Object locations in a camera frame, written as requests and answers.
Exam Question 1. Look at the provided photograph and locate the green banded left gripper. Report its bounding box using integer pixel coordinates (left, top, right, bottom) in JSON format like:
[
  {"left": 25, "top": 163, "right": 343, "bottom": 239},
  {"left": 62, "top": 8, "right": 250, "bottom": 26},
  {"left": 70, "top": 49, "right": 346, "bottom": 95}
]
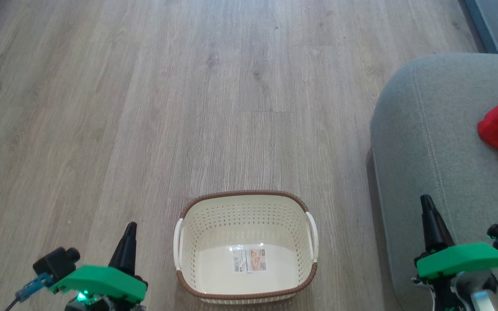
[{"left": 50, "top": 222, "right": 148, "bottom": 304}]

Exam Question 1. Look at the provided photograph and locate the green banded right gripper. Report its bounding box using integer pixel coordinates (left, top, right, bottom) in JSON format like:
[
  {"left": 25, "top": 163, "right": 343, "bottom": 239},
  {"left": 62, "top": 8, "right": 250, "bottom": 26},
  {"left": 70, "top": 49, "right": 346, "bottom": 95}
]
[{"left": 415, "top": 194, "right": 498, "bottom": 279}]

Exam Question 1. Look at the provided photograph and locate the grey fabric sofa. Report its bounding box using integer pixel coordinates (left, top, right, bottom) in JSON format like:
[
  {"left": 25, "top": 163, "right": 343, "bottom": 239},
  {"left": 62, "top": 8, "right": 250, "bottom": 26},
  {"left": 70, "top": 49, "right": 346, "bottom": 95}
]
[{"left": 370, "top": 53, "right": 498, "bottom": 311}]

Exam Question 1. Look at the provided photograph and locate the paper label sticker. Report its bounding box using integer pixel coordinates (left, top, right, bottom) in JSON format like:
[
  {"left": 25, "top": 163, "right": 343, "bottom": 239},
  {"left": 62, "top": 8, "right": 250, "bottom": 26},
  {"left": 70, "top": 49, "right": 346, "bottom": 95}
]
[{"left": 232, "top": 248, "right": 267, "bottom": 273}]

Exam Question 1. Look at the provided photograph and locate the blue left camera connector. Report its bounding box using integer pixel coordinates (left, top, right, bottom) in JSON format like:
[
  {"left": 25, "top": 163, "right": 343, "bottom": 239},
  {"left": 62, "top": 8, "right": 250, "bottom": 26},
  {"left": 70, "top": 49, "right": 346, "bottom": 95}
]
[{"left": 16, "top": 274, "right": 54, "bottom": 303}]

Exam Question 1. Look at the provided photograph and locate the cream laundry basket brown rim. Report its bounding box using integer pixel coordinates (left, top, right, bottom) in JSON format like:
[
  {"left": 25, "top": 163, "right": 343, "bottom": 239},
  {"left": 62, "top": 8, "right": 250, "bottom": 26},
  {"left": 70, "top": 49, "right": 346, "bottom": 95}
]
[{"left": 173, "top": 190, "right": 319, "bottom": 305}]

